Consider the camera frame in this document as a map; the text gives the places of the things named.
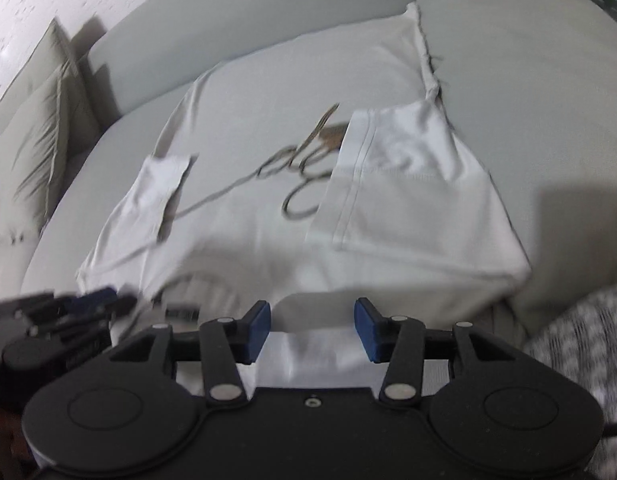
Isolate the checked grey white cloth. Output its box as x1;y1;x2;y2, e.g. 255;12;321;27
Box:
521;285;617;480

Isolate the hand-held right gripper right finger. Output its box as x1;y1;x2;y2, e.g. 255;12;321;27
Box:
353;297;520;404

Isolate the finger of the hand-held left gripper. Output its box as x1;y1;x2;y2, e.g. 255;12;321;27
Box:
53;286;119;314
33;296;139;336

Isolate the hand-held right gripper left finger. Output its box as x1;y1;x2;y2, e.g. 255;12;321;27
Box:
108;300;272;404

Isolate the grey cushion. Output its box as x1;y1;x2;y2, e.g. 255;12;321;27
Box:
0;17;103;161
0;62;75;246

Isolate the white t-shirt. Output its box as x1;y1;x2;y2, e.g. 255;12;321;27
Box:
76;2;533;391

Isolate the grey sofa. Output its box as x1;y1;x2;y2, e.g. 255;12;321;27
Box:
0;0;617;361

